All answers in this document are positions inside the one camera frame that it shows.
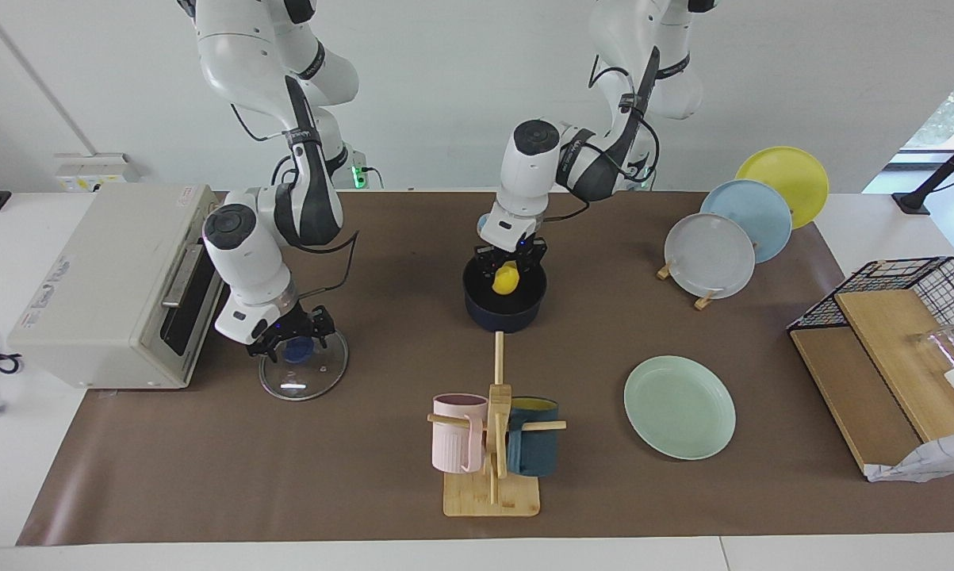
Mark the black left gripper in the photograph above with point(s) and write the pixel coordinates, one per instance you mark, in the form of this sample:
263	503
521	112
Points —
512	250

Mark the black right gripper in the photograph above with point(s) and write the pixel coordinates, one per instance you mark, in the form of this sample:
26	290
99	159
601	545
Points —
290	325

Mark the yellow potato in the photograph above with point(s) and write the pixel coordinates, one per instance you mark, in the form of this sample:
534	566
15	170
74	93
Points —
506	279

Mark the glass lid blue knob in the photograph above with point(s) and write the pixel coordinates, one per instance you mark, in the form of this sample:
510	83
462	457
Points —
302	379

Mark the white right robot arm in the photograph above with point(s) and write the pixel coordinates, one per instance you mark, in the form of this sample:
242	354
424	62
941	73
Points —
243	262

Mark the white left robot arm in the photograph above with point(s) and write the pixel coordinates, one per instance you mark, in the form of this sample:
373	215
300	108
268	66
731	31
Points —
528	174

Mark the dark blue pot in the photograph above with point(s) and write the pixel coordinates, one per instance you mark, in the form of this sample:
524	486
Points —
504	316

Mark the wooden plate rack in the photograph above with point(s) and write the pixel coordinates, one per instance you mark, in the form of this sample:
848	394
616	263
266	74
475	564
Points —
704	301

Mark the grey plate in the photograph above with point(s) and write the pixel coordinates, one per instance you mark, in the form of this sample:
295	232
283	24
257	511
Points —
710	255

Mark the green plate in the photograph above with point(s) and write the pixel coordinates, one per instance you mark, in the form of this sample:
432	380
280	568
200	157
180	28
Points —
679	408

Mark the light blue plate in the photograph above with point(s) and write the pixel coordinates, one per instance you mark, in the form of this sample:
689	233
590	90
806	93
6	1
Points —
762	218

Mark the yellow plate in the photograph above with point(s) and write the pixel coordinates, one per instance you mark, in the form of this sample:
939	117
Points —
786	174

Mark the brown table mat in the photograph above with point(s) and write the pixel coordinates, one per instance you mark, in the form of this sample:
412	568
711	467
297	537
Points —
365	444

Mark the dark teal mug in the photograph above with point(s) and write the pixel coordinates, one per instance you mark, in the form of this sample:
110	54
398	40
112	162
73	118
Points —
534	448

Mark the pink ribbed mug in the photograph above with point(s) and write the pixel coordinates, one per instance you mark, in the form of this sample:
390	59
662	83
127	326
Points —
454	444

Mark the beige toaster oven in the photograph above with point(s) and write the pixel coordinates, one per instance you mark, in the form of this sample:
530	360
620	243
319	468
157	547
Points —
104	293

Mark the wooden mug tree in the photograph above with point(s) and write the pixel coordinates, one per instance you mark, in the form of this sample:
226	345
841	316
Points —
492	496

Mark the white power strip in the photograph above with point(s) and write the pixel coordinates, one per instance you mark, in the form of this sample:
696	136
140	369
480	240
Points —
88	170

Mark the wooden two-tier shelf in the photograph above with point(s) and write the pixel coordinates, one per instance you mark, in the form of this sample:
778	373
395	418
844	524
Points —
893	349

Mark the clear glass cup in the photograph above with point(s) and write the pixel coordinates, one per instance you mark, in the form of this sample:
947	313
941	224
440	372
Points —
940	345

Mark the white patterned cloth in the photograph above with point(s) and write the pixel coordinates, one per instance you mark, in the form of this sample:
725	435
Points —
932	460

